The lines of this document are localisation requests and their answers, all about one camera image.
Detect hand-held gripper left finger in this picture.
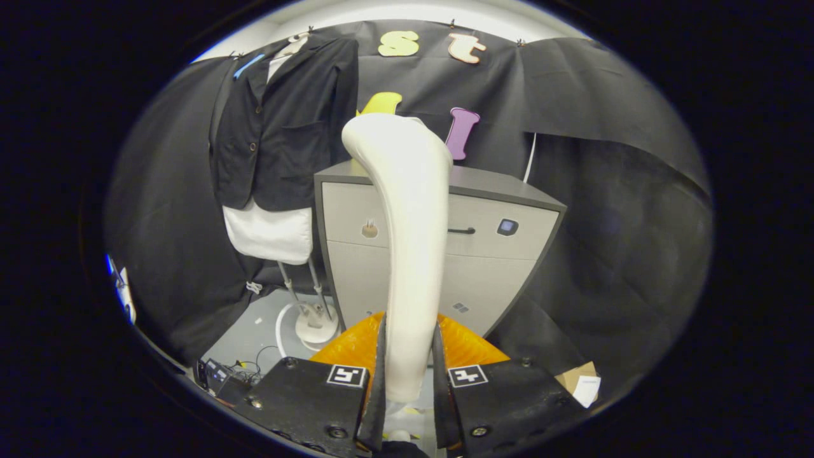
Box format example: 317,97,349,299
248,312,387,458

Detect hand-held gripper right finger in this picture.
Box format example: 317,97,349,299
432,312,589,455

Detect white garment steamer base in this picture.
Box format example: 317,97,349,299
294,304,340,346

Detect white shirt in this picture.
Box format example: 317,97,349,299
223,51,314,266

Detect white garment steamer head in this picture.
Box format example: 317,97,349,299
341,113,453,403

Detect black suit jacket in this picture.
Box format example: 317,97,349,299
209,35,360,212

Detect silver steamer pole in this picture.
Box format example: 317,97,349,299
308,258,331,317
278,261,302,307

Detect white steamer hanger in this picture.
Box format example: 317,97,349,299
280,33,311,59

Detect brown cardboard piece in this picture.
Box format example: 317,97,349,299
555,361,602,398

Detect white paper sheet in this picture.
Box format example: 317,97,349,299
572,375,602,408

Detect black electronic device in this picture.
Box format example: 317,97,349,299
196,358,255,400

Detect grey cabinet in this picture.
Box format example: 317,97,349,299
314,159,568,338

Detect black backdrop cloth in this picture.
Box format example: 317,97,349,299
104,19,713,398

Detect thin white cable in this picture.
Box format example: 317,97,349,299
523,132,538,184

